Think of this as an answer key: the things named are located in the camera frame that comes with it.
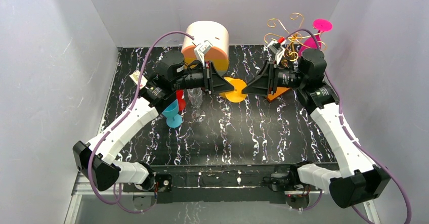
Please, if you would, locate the yellow wine glass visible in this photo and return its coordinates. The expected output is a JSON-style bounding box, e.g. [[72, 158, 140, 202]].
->
[[220, 77, 247, 103]]

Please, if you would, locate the clear wine glass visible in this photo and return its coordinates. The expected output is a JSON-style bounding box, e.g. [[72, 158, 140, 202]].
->
[[187, 88, 206, 123]]

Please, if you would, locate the red wine glass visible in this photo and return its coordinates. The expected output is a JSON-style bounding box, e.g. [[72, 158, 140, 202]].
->
[[176, 90, 186, 111]]

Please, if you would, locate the blue wine glass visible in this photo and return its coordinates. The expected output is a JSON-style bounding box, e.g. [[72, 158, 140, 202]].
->
[[162, 99, 183, 128]]

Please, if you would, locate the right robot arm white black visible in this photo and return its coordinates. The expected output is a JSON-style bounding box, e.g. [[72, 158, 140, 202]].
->
[[242, 49, 391, 208]]

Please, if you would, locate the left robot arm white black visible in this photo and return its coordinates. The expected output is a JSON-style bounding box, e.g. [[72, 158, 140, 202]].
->
[[72, 51, 234, 191]]

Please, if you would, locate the wooden rack base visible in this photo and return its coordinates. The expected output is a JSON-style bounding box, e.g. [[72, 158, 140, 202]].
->
[[266, 87, 290, 102]]

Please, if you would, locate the magenta wine glass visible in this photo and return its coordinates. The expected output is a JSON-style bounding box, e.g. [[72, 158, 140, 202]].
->
[[298, 18, 333, 57]]

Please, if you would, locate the white red small box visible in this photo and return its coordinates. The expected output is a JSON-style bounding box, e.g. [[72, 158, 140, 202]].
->
[[130, 71, 147, 89]]

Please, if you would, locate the round pastel drawer cabinet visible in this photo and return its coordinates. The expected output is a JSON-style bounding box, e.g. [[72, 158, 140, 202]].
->
[[181, 21, 229, 75]]

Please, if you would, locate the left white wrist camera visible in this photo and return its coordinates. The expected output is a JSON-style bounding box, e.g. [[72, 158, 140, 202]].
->
[[192, 39, 213, 67]]

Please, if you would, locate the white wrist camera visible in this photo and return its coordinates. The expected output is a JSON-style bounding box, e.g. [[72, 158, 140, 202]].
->
[[267, 37, 286, 65], [192, 39, 213, 67]]

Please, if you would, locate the gold wire glass rack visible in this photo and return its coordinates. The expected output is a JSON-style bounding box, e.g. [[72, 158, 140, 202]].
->
[[264, 18, 327, 67]]

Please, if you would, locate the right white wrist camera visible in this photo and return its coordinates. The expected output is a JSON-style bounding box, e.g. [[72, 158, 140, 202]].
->
[[267, 37, 286, 65]]

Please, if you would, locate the black front mounting rail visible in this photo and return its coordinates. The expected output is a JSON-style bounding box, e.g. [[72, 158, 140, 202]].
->
[[123, 164, 320, 208]]

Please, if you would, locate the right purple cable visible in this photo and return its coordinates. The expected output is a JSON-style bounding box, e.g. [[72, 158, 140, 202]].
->
[[285, 28, 412, 224]]

